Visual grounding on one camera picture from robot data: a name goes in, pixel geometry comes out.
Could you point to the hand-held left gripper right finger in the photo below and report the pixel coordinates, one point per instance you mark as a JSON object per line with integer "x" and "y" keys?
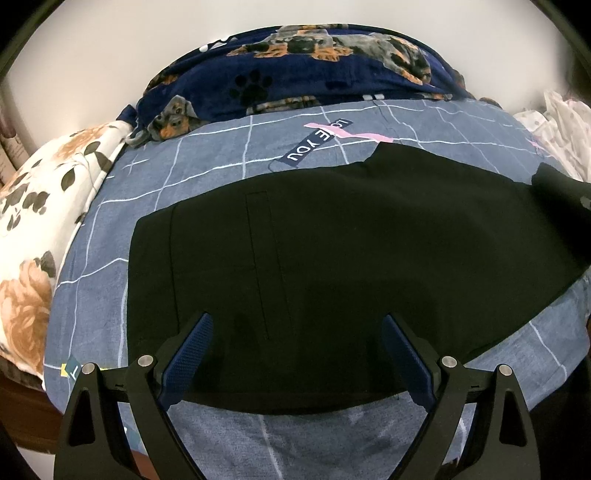
{"x": 408, "y": 364}

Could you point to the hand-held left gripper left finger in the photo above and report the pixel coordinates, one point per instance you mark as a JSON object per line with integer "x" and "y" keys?
{"x": 185, "y": 363}

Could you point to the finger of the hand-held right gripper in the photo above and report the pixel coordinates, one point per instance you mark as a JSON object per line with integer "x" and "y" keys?
{"x": 561, "y": 189}

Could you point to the black pants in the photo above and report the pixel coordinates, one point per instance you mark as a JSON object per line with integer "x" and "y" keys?
{"x": 346, "y": 258}

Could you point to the white crumpled cloth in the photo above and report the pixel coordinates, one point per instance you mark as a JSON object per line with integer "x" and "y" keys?
{"x": 563, "y": 124}

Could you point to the white floral pillow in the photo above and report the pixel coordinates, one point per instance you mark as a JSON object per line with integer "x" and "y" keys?
{"x": 51, "y": 221}

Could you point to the blue grid bedsheet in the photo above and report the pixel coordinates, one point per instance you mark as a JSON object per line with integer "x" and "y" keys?
{"x": 207, "y": 152}

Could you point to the navy dog-print blanket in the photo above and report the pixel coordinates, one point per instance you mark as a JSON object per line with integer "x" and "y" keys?
{"x": 300, "y": 78}

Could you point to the brown wooden bed frame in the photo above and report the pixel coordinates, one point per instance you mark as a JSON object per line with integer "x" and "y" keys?
{"x": 23, "y": 415}

